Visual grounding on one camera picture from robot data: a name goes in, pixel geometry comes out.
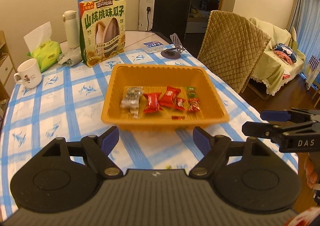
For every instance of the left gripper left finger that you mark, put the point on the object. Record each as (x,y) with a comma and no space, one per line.
(97,150)

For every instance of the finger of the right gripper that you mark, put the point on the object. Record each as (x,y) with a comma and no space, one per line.
(262,130)
(275,115)

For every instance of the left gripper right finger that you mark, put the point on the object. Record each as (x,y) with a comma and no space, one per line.
(214,150)

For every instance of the dark red candy packet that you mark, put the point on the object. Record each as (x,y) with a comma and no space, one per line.
(193,105)

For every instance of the mixed nuts clear packet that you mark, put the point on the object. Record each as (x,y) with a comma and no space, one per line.
(131,100)

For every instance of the person's right hand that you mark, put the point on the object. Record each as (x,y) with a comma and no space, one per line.
(311,175)

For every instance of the sofa with green cover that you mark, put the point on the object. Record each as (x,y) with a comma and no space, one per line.
(281,61)

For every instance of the green candy packet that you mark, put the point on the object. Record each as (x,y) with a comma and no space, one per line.
(191,92)

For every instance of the blue red cushion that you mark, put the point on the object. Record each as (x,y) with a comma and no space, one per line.
(285,53)

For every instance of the red snack packet middle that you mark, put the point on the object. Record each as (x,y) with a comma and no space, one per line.
(167,99)

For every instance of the red snack packet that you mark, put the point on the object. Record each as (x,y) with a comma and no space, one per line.
(167,99)
(152,104)

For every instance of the red snack packet left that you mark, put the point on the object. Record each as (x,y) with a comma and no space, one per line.
(152,104)

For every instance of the orange plastic tray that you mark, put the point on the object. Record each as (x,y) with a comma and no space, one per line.
(156,79)

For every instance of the quilted tan chair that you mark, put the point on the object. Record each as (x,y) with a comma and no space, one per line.
(232,47)

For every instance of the grey crumpled cloth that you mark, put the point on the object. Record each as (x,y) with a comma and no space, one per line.
(70,58)

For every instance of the white mug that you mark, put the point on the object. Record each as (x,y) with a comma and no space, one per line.
(28,74)

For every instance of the grey phone stand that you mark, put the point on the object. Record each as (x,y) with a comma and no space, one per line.
(174,53)

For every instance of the green tissue pack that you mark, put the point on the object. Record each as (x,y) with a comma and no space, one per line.
(41,47)

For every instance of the small blue white box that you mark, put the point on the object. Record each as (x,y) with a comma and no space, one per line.
(153,47)

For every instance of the wooden shelf unit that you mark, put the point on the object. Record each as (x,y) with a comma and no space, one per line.
(7,69)

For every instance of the sunflower seed box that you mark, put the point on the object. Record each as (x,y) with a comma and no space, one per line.
(102,30)

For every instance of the white thermos bottle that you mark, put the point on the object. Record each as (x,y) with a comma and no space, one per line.
(71,28)

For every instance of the black mini fridge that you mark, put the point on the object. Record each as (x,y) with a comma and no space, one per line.
(164,16)

